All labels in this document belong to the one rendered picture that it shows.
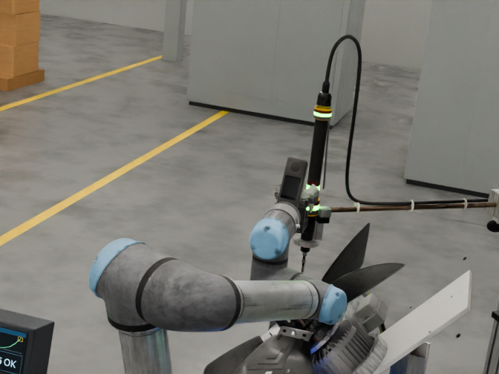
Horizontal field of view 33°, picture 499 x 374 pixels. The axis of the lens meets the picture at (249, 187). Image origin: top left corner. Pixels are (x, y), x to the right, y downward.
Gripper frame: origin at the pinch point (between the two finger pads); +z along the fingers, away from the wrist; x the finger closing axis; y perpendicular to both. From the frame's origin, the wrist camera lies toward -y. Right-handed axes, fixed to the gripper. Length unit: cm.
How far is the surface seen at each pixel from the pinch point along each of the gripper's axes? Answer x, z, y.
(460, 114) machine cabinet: 35, 561, 96
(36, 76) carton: -470, 719, 161
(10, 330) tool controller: -64, -24, 42
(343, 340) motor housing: 13, 20, 49
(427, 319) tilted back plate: 34, 27, 41
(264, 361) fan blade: -4.0, -2.4, 48.2
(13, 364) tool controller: -61, -27, 50
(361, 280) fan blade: 15.7, 17.7, 29.7
